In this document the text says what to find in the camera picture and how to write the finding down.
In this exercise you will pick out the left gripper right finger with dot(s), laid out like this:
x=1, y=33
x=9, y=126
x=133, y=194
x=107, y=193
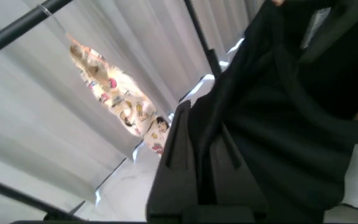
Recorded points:
x=232, y=189

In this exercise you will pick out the white curtain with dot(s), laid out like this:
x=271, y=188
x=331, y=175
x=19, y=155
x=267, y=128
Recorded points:
x=42, y=109

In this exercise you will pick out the black garment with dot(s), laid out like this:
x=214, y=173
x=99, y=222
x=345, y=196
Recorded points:
x=291, y=124

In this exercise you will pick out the pink clothes hanger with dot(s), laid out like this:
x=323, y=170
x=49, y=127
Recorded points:
x=72, y=39

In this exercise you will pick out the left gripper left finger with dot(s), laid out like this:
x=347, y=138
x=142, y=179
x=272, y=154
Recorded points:
x=172, y=186

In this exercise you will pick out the cream printed garment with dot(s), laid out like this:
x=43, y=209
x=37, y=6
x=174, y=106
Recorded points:
x=123, y=99

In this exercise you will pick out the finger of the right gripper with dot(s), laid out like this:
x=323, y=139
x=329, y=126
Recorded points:
x=334, y=31

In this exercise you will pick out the black clothes rack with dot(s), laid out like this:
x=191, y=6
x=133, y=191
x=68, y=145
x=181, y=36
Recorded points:
x=11, y=34

